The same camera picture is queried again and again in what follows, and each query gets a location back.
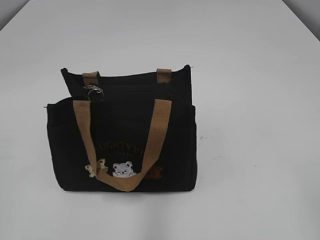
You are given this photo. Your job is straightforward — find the tan bag strap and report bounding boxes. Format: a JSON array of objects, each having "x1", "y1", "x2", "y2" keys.
[
  {"x1": 82, "y1": 67, "x2": 172, "y2": 87},
  {"x1": 72, "y1": 98, "x2": 172, "y2": 193}
]

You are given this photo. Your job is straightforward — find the tan front bag strap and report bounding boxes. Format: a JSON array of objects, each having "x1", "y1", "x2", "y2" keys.
[{"x1": 72, "y1": 98, "x2": 172, "y2": 193}]

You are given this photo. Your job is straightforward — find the silver metal clasp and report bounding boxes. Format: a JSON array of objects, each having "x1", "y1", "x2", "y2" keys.
[{"x1": 86, "y1": 84, "x2": 104, "y2": 102}]

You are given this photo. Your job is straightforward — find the tan rear bag strap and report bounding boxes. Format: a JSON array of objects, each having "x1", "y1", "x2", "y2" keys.
[{"x1": 82, "y1": 67, "x2": 172, "y2": 87}]

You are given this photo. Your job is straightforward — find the black canvas tote bag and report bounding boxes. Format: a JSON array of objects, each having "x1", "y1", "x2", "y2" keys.
[{"x1": 46, "y1": 65, "x2": 198, "y2": 192}]

